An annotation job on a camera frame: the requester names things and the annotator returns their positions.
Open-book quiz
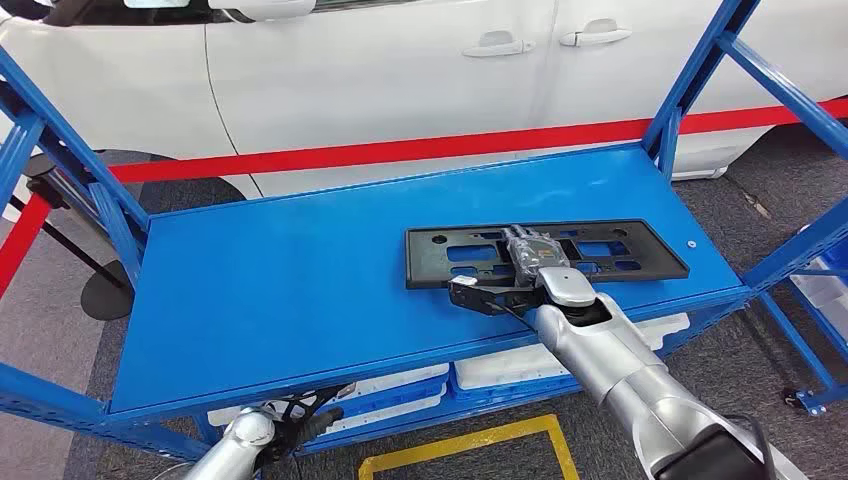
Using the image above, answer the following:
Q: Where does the blue metal rack with foot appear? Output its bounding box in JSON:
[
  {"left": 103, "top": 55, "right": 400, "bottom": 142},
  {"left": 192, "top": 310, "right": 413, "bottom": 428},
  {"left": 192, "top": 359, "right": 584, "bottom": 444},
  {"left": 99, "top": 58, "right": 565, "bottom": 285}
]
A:
[{"left": 758, "top": 238, "right": 848, "bottom": 419}]

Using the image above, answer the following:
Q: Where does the white car door handle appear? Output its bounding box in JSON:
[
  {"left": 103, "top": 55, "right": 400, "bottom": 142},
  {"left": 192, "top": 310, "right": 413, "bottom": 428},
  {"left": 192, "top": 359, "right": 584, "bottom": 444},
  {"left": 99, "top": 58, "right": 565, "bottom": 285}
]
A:
[
  {"left": 559, "top": 18, "right": 633, "bottom": 48},
  {"left": 462, "top": 29, "right": 537, "bottom": 60}
]

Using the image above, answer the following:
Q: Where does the red barrier belt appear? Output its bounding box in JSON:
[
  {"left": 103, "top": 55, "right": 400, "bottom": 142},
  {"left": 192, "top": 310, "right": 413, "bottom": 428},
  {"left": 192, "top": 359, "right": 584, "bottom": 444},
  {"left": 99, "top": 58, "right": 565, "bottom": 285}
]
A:
[
  {"left": 109, "top": 97, "right": 848, "bottom": 185},
  {"left": 0, "top": 192, "right": 53, "bottom": 299}
]

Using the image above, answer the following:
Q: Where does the black right wrist camera bracket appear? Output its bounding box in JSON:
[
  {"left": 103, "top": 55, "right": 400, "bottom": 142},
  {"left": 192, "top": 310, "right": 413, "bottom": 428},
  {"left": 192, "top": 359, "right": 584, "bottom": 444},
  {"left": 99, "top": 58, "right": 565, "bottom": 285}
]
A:
[{"left": 448, "top": 276, "right": 551, "bottom": 318}]

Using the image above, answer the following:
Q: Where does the white plastic bin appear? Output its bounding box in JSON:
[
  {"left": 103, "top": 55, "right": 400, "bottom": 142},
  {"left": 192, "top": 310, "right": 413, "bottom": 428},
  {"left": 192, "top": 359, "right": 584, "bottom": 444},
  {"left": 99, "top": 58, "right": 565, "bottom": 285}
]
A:
[
  {"left": 791, "top": 251, "right": 848, "bottom": 346},
  {"left": 453, "top": 312, "right": 691, "bottom": 392},
  {"left": 324, "top": 387, "right": 446, "bottom": 437},
  {"left": 207, "top": 362, "right": 452, "bottom": 429}
]

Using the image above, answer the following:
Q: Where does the white car side mirror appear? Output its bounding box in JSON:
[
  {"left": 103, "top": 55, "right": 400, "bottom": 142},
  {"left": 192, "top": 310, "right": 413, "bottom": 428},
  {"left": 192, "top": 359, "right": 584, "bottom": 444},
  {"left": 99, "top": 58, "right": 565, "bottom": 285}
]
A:
[{"left": 208, "top": 0, "right": 318, "bottom": 23}]

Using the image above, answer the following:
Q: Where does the blue metal shelf rack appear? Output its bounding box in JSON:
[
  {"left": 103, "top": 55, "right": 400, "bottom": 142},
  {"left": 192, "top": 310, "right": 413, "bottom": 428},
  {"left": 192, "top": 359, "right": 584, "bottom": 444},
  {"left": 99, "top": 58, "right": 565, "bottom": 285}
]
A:
[{"left": 0, "top": 0, "right": 848, "bottom": 465}]

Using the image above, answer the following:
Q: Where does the white car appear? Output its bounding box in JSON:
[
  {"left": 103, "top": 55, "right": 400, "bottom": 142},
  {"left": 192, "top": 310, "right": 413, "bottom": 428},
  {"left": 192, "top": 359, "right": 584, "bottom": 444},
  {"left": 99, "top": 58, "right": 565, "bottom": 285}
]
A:
[{"left": 0, "top": 0, "right": 848, "bottom": 200}]

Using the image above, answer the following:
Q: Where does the black stanchion, dark base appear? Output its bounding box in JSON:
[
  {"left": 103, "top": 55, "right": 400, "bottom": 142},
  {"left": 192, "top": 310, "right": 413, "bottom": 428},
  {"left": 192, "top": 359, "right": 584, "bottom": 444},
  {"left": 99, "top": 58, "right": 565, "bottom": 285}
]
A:
[{"left": 25, "top": 153, "right": 137, "bottom": 323}]

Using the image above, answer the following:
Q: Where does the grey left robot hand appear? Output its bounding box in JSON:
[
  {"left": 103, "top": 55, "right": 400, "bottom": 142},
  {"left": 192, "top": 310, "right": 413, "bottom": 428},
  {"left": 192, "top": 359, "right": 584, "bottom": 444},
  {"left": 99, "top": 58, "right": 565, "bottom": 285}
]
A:
[{"left": 294, "top": 405, "right": 346, "bottom": 446}]

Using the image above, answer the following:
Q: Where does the black plastic frame part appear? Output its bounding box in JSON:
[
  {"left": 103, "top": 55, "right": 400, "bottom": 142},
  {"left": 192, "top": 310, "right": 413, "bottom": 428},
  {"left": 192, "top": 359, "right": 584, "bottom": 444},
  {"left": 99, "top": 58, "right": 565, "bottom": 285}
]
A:
[{"left": 405, "top": 219, "right": 691, "bottom": 291}]

